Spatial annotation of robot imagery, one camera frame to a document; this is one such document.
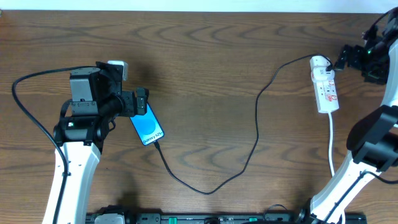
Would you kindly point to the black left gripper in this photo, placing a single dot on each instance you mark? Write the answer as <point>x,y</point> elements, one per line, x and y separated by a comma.
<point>140,101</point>

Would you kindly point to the white power strip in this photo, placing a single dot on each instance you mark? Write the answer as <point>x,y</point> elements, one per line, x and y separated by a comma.
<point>325,90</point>

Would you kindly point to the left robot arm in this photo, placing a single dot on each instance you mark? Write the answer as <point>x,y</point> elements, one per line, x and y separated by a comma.
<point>85,121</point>

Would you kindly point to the blue Galaxy smartphone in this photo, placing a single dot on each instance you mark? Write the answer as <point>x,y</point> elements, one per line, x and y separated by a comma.
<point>147,127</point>

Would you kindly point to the white USB charger adapter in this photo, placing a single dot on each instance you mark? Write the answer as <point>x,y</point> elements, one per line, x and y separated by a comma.
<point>320,61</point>

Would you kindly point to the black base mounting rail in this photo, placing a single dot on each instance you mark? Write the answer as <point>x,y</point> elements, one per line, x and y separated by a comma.
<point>156,218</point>

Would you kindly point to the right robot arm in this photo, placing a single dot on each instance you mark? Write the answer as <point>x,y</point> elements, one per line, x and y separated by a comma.
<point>372,147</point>

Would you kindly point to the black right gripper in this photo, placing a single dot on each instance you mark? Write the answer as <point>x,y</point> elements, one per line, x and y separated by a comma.
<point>352,56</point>

